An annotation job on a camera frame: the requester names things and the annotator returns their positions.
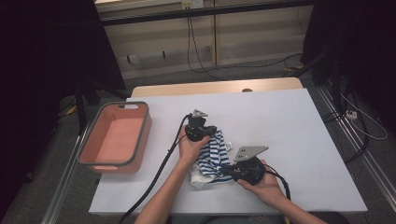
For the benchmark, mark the black horizontal metal bar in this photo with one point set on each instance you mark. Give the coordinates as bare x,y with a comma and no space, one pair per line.
202,11

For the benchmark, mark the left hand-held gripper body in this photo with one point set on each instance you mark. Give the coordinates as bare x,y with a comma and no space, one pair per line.
196,130

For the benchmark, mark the white wall socket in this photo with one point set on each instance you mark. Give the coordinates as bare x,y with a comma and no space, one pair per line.
193,3

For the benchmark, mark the small dark round knob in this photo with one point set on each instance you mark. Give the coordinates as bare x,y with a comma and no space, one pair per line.
247,90

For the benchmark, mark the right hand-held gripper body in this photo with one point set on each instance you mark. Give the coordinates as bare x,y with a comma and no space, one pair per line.
249,171

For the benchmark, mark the black tripod stand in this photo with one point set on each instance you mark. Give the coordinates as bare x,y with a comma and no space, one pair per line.
81,109

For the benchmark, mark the person's right hand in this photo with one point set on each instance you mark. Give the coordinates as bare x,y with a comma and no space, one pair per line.
267,189

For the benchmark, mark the pink basket with grey rim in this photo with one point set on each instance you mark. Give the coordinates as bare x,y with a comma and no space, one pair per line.
115,140

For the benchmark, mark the white power adapter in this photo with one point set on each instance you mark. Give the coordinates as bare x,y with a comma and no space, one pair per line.
351,114

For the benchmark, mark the person's left hand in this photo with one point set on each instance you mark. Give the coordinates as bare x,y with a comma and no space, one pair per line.
191,152

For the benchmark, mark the aluminium floor rail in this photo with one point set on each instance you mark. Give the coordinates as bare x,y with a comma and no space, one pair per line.
358,146
60,186

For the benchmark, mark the blue white striped baby romper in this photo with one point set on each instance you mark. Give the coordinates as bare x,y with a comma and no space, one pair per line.
213,158

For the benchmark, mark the black curtain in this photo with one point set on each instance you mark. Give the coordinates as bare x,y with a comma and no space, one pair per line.
46,62
367,46

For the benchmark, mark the beige wooden cabinet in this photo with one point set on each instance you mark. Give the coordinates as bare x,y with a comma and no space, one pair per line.
249,37

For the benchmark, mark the black metal stand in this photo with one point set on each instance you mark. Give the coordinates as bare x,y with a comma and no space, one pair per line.
335,87

